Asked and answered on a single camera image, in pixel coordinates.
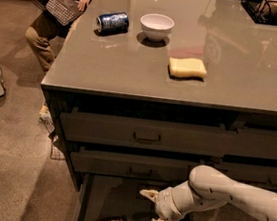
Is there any open bottom drawer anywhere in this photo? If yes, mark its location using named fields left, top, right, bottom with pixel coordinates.
left=72, top=171, right=204, bottom=221

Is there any blue soda can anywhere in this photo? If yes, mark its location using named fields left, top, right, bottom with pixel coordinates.
left=97, top=12, right=129, bottom=33

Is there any middle right drawer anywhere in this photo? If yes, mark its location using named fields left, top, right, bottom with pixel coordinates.
left=213, top=161, right=277, bottom=190

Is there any dark counter cabinet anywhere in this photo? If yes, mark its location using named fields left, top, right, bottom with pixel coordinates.
left=28, top=0, right=277, bottom=216

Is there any wire rack on floor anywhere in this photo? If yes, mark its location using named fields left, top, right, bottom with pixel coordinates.
left=39, top=104, right=65, bottom=161

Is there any black laptop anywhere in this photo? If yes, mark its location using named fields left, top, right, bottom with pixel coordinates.
left=30, top=0, right=83, bottom=26

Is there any black wire basket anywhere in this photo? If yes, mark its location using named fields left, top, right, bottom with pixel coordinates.
left=241, top=0, right=277, bottom=26

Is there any middle left drawer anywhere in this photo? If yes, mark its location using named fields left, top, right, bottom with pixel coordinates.
left=70, top=149, right=196, bottom=182

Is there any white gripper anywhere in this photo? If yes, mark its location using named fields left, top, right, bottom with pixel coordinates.
left=136, top=182, right=190, bottom=221

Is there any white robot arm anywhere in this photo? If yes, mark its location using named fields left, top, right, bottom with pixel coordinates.
left=139, top=165, right=277, bottom=221

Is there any yellow sponge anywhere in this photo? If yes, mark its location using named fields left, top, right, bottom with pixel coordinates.
left=168, top=57, right=207, bottom=78

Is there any top right drawer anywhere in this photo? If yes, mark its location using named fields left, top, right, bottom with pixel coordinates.
left=229, top=128, right=277, bottom=160

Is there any top left drawer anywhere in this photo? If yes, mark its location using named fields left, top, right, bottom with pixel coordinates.
left=59, top=111, right=236, bottom=156

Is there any white bowl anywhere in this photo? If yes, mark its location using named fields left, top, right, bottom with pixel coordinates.
left=140, top=13, right=174, bottom=42

